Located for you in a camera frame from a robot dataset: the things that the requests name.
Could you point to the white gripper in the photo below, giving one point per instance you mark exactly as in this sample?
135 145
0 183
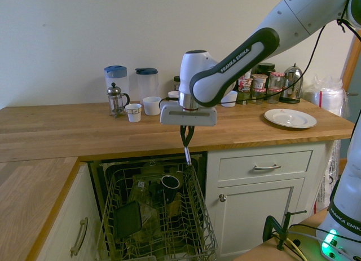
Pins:
197 118

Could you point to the metal spoon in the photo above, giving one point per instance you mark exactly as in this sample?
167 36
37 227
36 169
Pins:
188 156

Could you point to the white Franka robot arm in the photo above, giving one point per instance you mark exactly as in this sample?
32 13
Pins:
234 66

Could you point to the built-in dishwasher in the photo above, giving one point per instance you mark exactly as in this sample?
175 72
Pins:
149 159

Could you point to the small white cup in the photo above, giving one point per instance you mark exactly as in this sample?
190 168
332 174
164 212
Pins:
173 94

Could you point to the plain white cup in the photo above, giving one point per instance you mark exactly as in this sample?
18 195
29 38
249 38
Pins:
151 106

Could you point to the small dark jar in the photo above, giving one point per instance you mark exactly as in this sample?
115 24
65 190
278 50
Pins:
176 84

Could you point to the white bowl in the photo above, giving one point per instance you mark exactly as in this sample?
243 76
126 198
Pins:
229 99

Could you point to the patterned paper cup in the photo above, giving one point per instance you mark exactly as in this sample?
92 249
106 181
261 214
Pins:
133 114

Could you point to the black mug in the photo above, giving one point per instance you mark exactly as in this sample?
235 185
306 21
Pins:
169 191

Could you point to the white cabinet drawer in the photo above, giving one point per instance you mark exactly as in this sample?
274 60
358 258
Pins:
239 166

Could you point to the dark blue lid jug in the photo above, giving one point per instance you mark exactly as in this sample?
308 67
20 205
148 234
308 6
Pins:
147 82

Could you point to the dark glass jar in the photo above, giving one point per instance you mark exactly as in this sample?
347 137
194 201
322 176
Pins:
244 98

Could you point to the round metal door knob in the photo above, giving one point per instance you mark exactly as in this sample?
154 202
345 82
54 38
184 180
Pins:
222 198

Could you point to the clear glass container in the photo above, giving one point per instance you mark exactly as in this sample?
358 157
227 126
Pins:
138 192

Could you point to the red yogurt pot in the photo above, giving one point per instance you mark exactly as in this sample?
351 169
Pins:
244 84

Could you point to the glass French press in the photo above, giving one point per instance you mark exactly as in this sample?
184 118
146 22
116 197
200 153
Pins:
116 101

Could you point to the red lid glass jar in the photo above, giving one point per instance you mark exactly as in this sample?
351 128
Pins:
257 97

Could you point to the white yogurt pot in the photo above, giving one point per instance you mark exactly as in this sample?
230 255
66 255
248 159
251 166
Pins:
259 81

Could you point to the blue lid filter jug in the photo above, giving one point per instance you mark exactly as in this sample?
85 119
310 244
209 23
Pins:
115 77

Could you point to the clear glass jar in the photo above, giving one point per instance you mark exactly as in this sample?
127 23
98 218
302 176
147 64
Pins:
273 97

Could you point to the large black lid jar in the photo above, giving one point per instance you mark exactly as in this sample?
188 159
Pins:
265 68

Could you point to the black square plate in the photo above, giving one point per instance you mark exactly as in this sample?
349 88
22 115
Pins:
127 220

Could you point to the red checked lid jar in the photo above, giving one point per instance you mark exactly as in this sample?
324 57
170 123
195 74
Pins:
276 80

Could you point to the white dinner plate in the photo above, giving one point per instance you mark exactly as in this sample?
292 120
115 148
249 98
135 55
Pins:
290 118

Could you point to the white cabinet door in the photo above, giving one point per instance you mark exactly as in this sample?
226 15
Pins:
253 216

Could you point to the shiny metal kettle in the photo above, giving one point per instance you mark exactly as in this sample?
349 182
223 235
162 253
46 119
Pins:
292 83

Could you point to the black screw clamp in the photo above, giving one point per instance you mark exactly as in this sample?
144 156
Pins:
270 224

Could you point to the white corner cabinet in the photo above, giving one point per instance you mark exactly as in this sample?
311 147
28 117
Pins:
67 210

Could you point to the plastic bag of cups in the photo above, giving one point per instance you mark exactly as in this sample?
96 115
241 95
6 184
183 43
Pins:
327 99

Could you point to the wooden door frame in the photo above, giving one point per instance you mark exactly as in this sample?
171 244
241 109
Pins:
351 66

